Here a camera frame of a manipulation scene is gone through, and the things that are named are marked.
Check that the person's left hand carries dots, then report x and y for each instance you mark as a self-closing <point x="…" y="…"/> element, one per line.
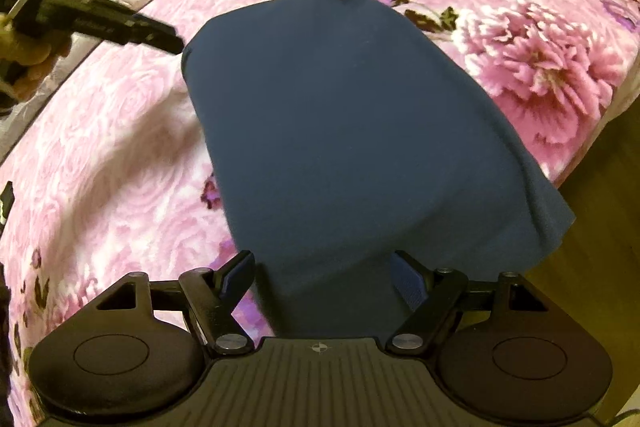
<point x="22" y="54"/>

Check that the pink floral blanket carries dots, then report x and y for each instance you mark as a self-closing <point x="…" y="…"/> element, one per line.
<point x="125" y="147"/>

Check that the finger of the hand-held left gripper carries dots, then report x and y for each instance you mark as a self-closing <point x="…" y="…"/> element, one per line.
<point x="135" y="29"/>

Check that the dark blue garment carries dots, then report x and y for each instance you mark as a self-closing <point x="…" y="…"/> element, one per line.
<point x="345" y="132"/>

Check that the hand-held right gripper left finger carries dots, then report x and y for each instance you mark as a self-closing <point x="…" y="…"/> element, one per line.
<point x="239" y="275"/>

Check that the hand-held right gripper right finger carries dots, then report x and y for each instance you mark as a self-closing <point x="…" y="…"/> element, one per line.
<point x="407" y="282"/>

